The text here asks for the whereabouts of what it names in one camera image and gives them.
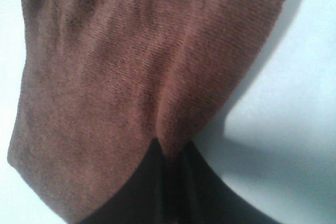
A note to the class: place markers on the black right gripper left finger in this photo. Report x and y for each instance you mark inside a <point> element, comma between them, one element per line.
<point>142,198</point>

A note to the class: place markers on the brown towel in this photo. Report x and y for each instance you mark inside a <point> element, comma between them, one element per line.
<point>103,78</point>

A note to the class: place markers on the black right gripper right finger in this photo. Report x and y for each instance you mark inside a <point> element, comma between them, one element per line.
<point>206,199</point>

